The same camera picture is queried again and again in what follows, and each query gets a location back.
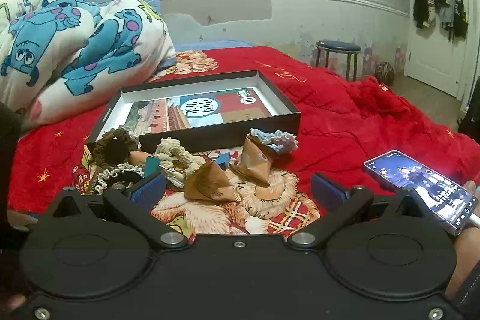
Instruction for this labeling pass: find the red bear print blanket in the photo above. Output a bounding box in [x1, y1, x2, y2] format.
[8, 47, 479, 239]

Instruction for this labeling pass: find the smartphone with lit screen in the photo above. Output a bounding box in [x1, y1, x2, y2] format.
[364, 150, 479, 235]

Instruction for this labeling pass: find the brown knit scrunchie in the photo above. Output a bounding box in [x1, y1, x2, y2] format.
[92, 126, 142, 168]

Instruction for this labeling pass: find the white door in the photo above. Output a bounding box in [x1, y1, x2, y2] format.
[406, 0, 479, 99]

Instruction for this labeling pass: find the person's right hand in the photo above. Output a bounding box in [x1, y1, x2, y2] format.
[443, 179, 480, 300]

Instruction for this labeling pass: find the brown patterned ball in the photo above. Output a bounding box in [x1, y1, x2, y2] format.
[374, 62, 395, 86]

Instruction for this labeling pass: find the chinese history textbook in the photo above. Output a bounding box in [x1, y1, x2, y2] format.
[125, 87, 271, 136]

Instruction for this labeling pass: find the monster cartoon comforter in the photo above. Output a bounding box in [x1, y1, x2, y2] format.
[1, 0, 176, 132]

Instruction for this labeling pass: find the brown triangular snack packet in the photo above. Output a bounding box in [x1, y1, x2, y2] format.
[184, 161, 242, 202]

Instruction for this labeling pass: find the blue binder clip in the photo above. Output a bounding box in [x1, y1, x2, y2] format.
[215, 152, 231, 171]
[144, 156, 160, 177]

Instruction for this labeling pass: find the black shallow cardboard box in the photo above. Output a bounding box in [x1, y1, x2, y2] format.
[87, 71, 301, 153]

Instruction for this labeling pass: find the black white-trim scrunchie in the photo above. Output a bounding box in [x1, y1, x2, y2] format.
[92, 163, 145, 194]

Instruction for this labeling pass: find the blue white knit scrunchie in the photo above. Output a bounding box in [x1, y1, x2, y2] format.
[248, 128, 299, 154]

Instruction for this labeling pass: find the blue round stool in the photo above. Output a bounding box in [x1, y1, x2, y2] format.
[314, 40, 363, 82]

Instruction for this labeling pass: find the cream knit scrunchie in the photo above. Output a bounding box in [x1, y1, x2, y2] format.
[153, 136, 206, 183]

